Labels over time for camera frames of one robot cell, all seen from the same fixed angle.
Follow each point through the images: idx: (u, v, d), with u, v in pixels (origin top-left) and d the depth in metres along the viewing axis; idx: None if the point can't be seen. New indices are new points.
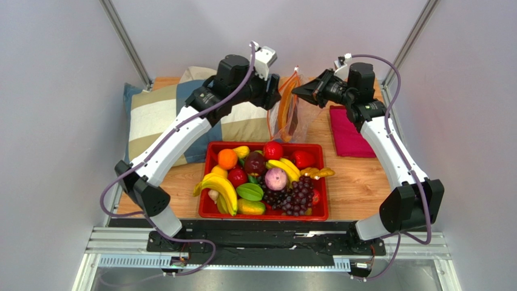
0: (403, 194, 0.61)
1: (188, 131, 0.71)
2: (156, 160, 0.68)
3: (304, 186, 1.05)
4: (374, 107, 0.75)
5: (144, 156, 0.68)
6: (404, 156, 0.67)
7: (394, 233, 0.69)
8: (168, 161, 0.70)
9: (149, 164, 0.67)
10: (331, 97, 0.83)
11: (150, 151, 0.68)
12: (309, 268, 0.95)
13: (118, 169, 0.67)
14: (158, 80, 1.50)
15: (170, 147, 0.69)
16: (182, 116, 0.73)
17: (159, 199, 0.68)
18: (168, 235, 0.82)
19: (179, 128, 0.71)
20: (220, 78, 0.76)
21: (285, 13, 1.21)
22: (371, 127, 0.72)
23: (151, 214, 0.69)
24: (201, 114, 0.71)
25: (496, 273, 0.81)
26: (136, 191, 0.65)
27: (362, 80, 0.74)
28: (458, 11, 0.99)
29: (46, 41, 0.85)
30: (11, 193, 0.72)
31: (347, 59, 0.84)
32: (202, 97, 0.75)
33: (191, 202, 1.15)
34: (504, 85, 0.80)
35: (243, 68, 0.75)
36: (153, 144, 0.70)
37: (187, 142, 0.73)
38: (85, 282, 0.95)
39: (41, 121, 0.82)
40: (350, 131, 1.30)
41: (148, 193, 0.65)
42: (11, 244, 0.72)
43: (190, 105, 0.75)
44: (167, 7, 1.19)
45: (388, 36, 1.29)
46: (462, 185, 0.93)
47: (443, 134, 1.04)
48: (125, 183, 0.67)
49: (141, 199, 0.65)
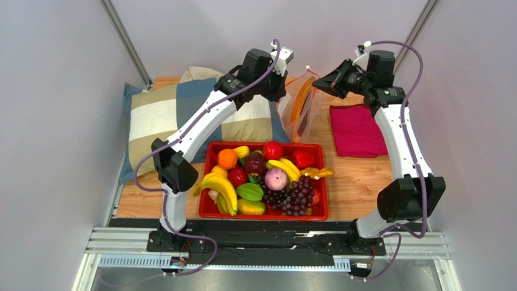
0: (403, 186, 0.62)
1: (218, 113, 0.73)
2: (190, 138, 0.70)
3: (304, 186, 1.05)
4: (392, 93, 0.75)
5: (178, 134, 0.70)
6: (412, 148, 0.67)
7: (389, 221, 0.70)
8: (199, 140, 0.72)
9: (184, 141, 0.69)
10: (349, 87, 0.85)
11: (184, 130, 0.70)
12: (309, 268, 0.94)
13: (153, 145, 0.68)
14: (158, 80, 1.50)
15: (202, 126, 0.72)
16: (211, 99, 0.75)
17: (190, 174, 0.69)
18: (173, 228, 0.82)
19: (210, 110, 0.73)
20: (246, 66, 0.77)
21: (286, 12, 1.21)
22: (386, 113, 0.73)
23: (182, 189, 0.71)
24: (230, 96, 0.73)
25: (496, 273, 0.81)
26: (171, 165, 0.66)
27: (381, 64, 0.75)
28: (458, 11, 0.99)
29: (47, 42, 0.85)
30: (11, 193, 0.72)
31: (367, 47, 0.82)
32: (229, 82, 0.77)
33: (191, 202, 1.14)
34: (504, 85, 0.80)
35: (267, 59, 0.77)
36: (185, 124, 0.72)
37: (216, 123, 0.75)
38: (85, 282, 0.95)
39: (41, 121, 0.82)
40: (351, 131, 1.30)
41: (182, 167, 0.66)
42: (12, 244, 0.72)
43: (218, 89, 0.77)
44: (168, 7, 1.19)
45: (388, 36, 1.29)
46: (463, 185, 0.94)
47: (443, 134, 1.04)
48: (160, 159, 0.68)
49: (175, 174, 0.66)
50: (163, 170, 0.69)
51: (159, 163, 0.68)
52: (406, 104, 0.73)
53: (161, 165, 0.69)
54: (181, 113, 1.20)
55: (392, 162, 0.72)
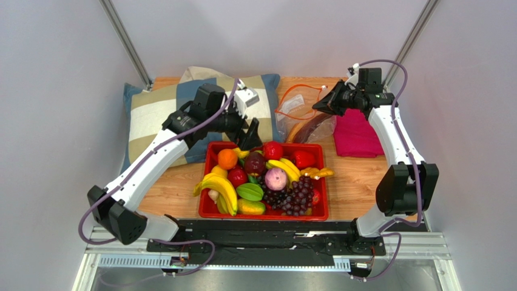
0: (397, 172, 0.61)
1: (166, 154, 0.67)
2: (133, 183, 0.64)
3: (304, 186, 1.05)
4: (383, 96, 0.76)
5: (119, 180, 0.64)
6: (403, 138, 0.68)
7: (388, 215, 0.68)
8: (145, 185, 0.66)
9: (125, 188, 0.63)
10: (345, 104, 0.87)
11: (125, 174, 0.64)
12: (309, 268, 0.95)
13: (91, 195, 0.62)
14: (158, 80, 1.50)
15: (147, 169, 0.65)
16: (159, 138, 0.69)
17: (134, 225, 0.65)
18: (164, 240, 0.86)
19: (156, 150, 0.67)
20: (197, 102, 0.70)
21: (286, 12, 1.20)
22: (377, 113, 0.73)
23: (126, 241, 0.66)
24: (179, 136, 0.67)
25: (496, 273, 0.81)
26: (111, 217, 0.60)
27: (369, 74, 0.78)
28: (458, 10, 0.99)
29: (45, 41, 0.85)
30: (11, 194, 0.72)
31: (356, 68, 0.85)
32: (178, 119, 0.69)
33: (191, 202, 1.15)
34: (503, 85, 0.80)
35: (221, 94, 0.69)
36: (129, 168, 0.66)
37: (164, 165, 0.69)
38: (85, 282, 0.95)
39: (41, 121, 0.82)
40: (351, 131, 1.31)
41: (124, 219, 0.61)
42: (12, 244, 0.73)
43: (167, 127, 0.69)
44: (167, 7, 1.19)
45: (388, 36, 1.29)
46: (463, 185, 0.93)
47: (442, 133, 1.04)
48: (99, 211, 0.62)
49: (116, 226, 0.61)
50: (104, 222, 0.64)
51: (99, 215, 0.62)
52: (396, 104, 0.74)
53: (100, 216, 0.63)
54: None
55: (387, 156, 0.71)
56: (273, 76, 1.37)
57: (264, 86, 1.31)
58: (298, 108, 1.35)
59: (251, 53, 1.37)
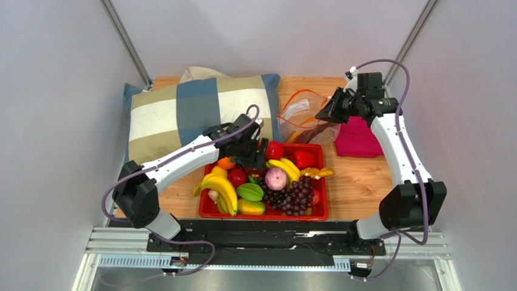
0: (405, 193, 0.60)
1: (201, 155, 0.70)
2: (167, 169, 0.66)
3: (304, 186, 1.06)
4: (387, 103, 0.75)
5: (156, 162, 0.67)
6: (409, 154, 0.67)
7: (392, 229, 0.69)
8: (175, 175, 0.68)
9: (160, 170, 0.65)
10: (346, 113, 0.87)
11: (164, 159, 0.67)
12: (310, 268, 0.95)
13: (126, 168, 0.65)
14: (158, 80, 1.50)
15: (182, 162, 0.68)
16: (198, 140, 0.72)
17: (150, 210, 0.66)
18: (167, 237, 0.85)
19: (195, 149, 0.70)
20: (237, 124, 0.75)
21: (286, 12, 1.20)
22: (381, 122, 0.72)
23: (135, 225, 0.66)
24: (216, 141, 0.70)
25: (496, 273, 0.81)
26: (139, 192, 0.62)
27: (369, 79, 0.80)
28: (458, 10, 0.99)
29: (45, 41, 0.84)
30: (11, 194, 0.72)
31: (354, 72, 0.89)
32: (219, 131, 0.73)
33: (191, 202, 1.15)
34: (505, 85, 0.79)
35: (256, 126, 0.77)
36: (167, 156, 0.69)
37: (196, 165, 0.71)
38: (85, 282, 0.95)
39: (41, 120, 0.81)
40: (350, 132, 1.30)
41: (148, 197, 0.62)
42: (11, 243, 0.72)
43: (207, 134, 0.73)
44: (167, 7, 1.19)
45: (388, 36, 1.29)
46: (465, 185, 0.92)
47: (444, 133, 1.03)
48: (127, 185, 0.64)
49: (138, 203, 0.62)
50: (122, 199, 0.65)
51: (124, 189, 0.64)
52: (400, 112, 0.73)
53: (123, 191, 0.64)
54: (180, 114, 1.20)
55: (390, 168, 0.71)
56: (273, 76, 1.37)
57: (264, 86, 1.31)
58: (303, 112, 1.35)
59: (251, 52, 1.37)
